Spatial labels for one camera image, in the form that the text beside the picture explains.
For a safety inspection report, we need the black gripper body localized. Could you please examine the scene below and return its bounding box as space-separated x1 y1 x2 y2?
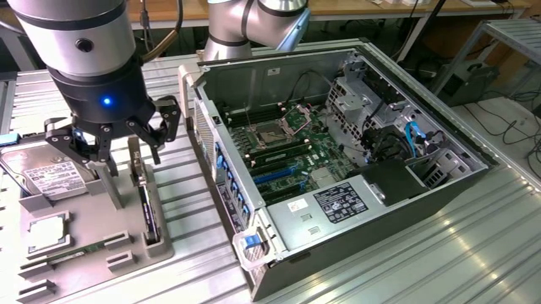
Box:
48 58 156 128

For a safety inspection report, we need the graphics card with metal bracket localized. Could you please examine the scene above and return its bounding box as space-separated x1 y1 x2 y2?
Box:
126 136 163 246

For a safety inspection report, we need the hard disk with blue caddy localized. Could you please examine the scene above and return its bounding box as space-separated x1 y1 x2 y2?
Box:
0 132 100 202

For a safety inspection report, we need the CPU socket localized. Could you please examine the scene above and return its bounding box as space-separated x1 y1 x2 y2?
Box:
251 122 297 149

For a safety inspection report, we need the black labelled RAM stick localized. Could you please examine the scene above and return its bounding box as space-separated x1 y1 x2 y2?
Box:
249 146 313 168

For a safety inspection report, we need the blue expansion slot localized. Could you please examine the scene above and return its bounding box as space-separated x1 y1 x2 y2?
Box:
253 166 297 185

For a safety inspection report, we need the grey plastic parts rack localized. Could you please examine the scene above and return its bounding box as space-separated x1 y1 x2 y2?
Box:
15 158 176 304

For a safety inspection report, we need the silver CPU chip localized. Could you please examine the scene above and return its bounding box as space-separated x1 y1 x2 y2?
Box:
28 218 68 251

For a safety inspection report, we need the green motherboard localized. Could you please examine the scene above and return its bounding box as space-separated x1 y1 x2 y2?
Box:
223 101 369 206

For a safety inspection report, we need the green RAM stick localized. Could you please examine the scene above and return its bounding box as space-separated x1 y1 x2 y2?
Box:
20 241 110 270

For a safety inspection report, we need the silver chipset heatsink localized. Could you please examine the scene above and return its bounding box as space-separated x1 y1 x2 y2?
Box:
310 167 339 184

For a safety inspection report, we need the tall perforated metal disk bay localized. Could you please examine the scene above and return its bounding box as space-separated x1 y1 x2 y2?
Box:
325 50 418 143

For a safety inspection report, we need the grey power supply unit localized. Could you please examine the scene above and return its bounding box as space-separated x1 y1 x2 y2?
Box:
266 175 388 254

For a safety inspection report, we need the black plastic shroud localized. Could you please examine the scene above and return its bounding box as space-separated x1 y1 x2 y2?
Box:
349 158 428 206

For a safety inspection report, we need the open grey PC case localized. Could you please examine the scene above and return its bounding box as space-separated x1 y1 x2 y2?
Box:
176 37 500 301

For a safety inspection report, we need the low metal disk bay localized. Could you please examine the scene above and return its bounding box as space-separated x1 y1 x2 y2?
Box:
405 148 488 191

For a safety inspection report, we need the black box device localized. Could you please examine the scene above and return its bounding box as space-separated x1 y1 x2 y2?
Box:
434 61 500 107

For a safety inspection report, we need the wooden desk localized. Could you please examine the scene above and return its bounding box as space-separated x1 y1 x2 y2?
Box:
126 0 532 31

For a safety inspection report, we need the metal slatted shelf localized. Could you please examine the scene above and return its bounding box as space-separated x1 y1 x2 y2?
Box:
460 17 541 105

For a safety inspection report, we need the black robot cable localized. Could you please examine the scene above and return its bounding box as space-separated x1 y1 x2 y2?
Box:
139 0 187 63

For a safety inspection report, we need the thin black looped wire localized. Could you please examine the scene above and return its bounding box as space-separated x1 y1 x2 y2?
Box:
290 72 335 107

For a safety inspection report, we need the black power wire bundle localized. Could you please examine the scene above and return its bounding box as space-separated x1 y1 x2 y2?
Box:
362 128 413 165

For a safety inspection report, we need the blue data wire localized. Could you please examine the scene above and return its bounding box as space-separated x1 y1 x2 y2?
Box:
404 122 426 158

